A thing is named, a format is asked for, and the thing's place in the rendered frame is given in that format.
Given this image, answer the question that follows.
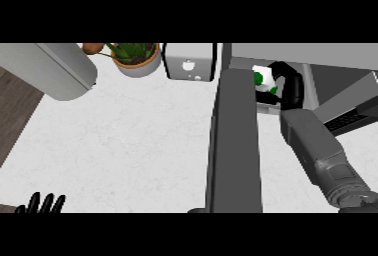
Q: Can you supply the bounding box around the dark grey microwave door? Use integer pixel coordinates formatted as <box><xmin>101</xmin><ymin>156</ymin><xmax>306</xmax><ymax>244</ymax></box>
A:
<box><xmin>203</xmin><ymin>67</ymin><xmax>265</xmax><ymax>214</ymax></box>

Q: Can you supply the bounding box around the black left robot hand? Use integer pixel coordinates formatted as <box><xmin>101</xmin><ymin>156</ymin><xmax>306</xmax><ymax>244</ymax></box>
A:
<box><xmin>14</xmin><ymin>191</ymin><xmax>68</xmax><ymax>214</ymax></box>

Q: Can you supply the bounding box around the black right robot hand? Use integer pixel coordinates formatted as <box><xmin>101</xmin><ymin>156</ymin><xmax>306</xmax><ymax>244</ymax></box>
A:
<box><xmin>254</xmin><ymin>60</ymin><xmax>306</xmax><ymax>111</ymax></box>

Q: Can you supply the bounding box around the grey microwave body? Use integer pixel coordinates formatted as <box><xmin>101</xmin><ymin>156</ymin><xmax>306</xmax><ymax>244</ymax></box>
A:
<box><xmin>220</xmin><ymin>43</ymin><xmax>378</xmax><ymax>137</ymax></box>

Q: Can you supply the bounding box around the white green milk carton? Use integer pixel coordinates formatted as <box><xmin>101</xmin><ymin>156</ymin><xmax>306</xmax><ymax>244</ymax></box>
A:
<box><xmin>251</xmin><ymin>65</ymin><xmax>281</xmax><ymax>96</ymax></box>

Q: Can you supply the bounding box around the orange brown round object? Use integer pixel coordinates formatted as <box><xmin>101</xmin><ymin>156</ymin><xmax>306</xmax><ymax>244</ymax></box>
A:
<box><xmin>82</xmin><ymin>43</ymin><xmax>107</xmax><ymax>56</ymax></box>

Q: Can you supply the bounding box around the white boxy appliance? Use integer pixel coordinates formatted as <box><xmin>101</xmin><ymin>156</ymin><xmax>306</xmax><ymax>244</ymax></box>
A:
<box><xmin>163</xmin><ymin>43</ymin><xmax>219</xmax><ymax>83</ymax></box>

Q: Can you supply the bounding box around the beige plant pot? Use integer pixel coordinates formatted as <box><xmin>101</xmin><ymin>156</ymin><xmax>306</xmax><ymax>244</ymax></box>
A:
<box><xmin>111</xmin><ymin>43</ymin><xmax>164</xmax><ymax>79</ymax></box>

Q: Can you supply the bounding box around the green leafy plant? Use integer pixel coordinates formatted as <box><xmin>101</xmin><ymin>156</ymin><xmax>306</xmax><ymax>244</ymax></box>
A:
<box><xmin>101</xmin><ymin>43</ymin><xmax>160</xmax><ymax>65</ymax></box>

